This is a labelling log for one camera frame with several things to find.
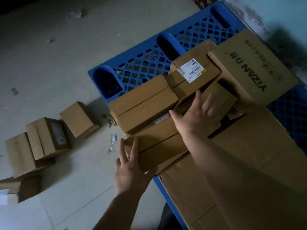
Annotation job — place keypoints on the plain brown cardboard box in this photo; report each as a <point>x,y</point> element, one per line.
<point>144,105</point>

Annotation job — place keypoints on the person's right hand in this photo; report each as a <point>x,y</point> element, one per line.
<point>197,119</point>

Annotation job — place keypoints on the person's right middle finger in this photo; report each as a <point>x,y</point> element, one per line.
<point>207,102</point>

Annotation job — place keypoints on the person's left forearm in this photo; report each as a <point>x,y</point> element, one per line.
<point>120,213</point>

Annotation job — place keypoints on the person's dark trousers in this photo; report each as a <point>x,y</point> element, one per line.
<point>169,219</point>

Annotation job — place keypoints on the person's left middle finger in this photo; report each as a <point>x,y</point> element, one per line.
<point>123,150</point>

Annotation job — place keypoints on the long brown cardboard box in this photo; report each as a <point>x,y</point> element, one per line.
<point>160,146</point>

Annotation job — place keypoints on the person's left hand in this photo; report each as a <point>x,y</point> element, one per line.
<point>128,176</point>

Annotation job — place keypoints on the large printed cardboard box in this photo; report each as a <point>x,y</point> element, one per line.
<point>251,141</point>

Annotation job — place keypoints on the person's right forearm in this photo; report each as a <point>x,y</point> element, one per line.
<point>239,189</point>

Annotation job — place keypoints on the open small cardboard box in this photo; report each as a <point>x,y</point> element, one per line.
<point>24,188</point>

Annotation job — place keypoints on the white paper scraps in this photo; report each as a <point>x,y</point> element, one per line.
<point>113,140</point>

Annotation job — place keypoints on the person's left thumb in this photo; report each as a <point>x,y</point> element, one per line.
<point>151,173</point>

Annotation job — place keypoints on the person's right thumb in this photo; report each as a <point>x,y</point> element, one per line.
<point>177,119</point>

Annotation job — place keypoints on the small cardboard box with label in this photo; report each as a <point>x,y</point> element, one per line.
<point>45,138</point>

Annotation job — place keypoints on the small plain cardboard box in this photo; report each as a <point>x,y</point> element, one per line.
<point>78,119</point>

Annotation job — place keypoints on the cardboard box with white label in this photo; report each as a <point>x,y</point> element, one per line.
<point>196,81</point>

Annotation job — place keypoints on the blue plastic pallet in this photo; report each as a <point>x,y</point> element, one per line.
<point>144,64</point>

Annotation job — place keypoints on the small grey scrap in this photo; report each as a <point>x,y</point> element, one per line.
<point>110,120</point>

